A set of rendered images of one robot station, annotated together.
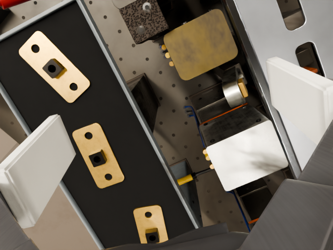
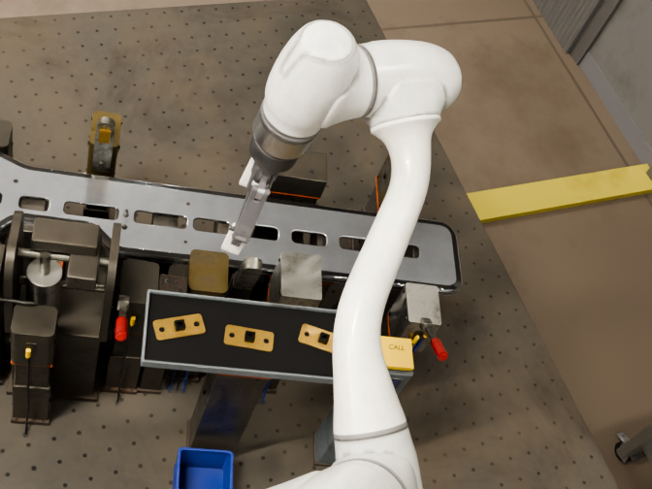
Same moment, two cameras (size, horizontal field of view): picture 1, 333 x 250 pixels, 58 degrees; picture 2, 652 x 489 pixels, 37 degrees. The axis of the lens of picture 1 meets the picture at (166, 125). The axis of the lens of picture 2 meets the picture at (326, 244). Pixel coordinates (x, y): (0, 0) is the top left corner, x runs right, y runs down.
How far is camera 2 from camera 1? 144 cm
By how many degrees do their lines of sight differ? 42
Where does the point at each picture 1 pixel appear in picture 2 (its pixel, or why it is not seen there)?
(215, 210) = not seen: hidden behind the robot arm
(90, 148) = (241, 339)
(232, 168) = (305, 287)
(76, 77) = (192, 318)
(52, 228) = not seen: outside the picture
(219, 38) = (211, 258)
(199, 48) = (210, 272)
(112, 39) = (132, 433)
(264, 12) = (206, 241)
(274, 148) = (303, 257)
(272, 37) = not seen: hidden behind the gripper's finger
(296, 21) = (223, 228)
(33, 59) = (167, 334)
